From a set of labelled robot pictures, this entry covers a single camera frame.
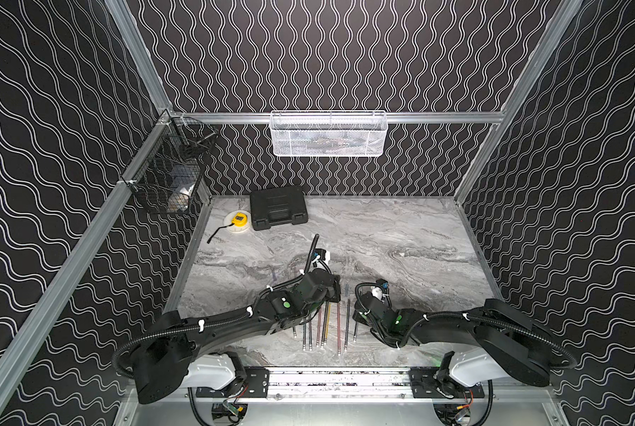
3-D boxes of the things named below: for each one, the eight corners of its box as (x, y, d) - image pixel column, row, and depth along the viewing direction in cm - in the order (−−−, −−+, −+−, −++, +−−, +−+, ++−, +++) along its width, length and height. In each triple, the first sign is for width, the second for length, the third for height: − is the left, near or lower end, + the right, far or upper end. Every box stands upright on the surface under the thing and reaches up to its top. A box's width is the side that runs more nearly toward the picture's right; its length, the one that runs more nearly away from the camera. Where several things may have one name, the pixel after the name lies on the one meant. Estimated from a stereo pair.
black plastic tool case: (248, 230, 111) (244, 220, 106) (256, 193, 125) (253, 182, 120) (306, 230, 111) (306, 220, 106) (308, 193, 125) (307, 182, 120)
